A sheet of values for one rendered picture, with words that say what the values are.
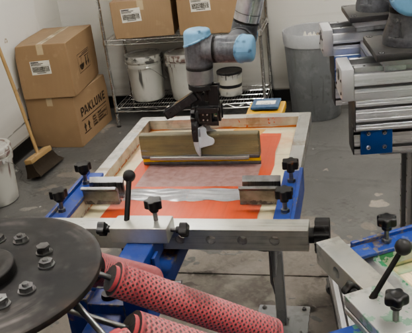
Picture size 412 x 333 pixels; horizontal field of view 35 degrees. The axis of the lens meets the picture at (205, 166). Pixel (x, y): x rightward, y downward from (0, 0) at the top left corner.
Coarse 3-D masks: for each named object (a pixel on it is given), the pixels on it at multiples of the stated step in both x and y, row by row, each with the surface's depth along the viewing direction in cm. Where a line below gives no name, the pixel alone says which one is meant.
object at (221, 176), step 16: (272, 144) 199; (272, 160) 188; (208, 176) 182; (224, 176) 181; (240, 176) 180; (192, 208) 166; (208, 208) 165; (224, 208) 164; (240, 208) 163; (256, 208) 162
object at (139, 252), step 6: (126, 246) 134; (132, 246) 133; (138, 246) 133; (144, 246) 133; (150, 246) 132; (156, 246) 135; (162, 246) 139; (126, 252) 131; (132, 252) 131; (138, 252) 131; (144, 252) 131; (150, 252) 131; (126, 258) 129; (132, 258) 129; (138, 258) 129; (144, 258) 128; (150, 258) 131; (150, 264) 131
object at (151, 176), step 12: (144, 168) 193; (156, 168) 192; (168, 168) 191; (180, 168) 190; (192, 168) 189; (144, 180) 185; (156, 180) 184; (168, 180) 183; (180, 180) 182; (192, 180) 181; (120, 204) 172; (132, 204) 171; (168, 204) 169; (180, 204) 168; (108, 216) 167
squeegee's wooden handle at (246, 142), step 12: (156, 132) 191; (168, 132) 190; (180, 132) 189; (216, 132) 186; (228, 132) 185; (240, 132) 184; (252, 132) 183; (144, 144) 191; (156, 144) 190; (168, 144) 189; (180, 144) 189; (192, 144) 188; (216, 144) 186; (228, 144) 185; (240, 144) 184; (252, 144) 184; (144, 156) 193; (252, 156) 185
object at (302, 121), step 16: (304, 112) 212; (144, 128) 216; (160, 128) 221; (176, 128) 220; (224, 128) 216; (304, 128) 199; (128, 144) 202; (304, 144) 187; (112, 160) 192; (304, 160) 184; (80, 208) 166
